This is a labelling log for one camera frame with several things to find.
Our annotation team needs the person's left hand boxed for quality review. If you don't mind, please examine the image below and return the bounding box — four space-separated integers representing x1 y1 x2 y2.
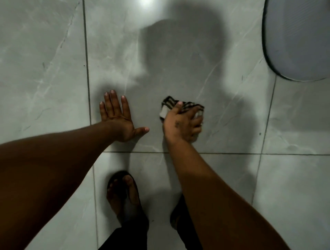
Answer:
99 90 150 143

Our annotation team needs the black and white striped cloth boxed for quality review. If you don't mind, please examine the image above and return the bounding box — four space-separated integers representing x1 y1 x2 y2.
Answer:
159 96 205 123

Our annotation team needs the black right sandal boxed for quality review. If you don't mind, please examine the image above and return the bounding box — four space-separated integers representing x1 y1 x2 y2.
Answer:
170 200 186 232

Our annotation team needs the person's black trouser leg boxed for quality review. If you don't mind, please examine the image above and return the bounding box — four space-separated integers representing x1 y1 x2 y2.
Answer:
177 195 204 250
98 216 149 250

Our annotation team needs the person's left foot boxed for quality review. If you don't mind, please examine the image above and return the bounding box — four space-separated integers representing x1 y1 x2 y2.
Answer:
106 176 142 222

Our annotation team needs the person's right hand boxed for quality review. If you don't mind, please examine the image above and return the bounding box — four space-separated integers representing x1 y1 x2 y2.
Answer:
163 101 204 143

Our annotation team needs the person's left forearm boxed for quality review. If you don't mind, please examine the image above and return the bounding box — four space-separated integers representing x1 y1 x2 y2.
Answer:
0 120 129 250

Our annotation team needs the person's right forearm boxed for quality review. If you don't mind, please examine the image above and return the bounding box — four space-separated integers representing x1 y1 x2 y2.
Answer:
164 136 292 250

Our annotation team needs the person's black left trouser leg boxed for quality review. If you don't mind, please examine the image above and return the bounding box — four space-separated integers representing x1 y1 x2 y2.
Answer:
98 216 149 250

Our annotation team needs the black sandal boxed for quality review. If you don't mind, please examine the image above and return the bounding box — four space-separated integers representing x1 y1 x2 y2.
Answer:
106 171 150 228
170 200 186 232

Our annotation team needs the person's black right trouser leg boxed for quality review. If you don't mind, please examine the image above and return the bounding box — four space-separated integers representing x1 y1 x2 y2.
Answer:
177 195 204 250

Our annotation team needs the grey oval mat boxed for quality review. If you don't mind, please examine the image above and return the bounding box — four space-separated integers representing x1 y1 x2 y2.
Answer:
262 0 330 82

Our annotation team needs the black left sandal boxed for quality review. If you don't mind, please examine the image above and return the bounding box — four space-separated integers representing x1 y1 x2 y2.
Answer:
106 171 150 228

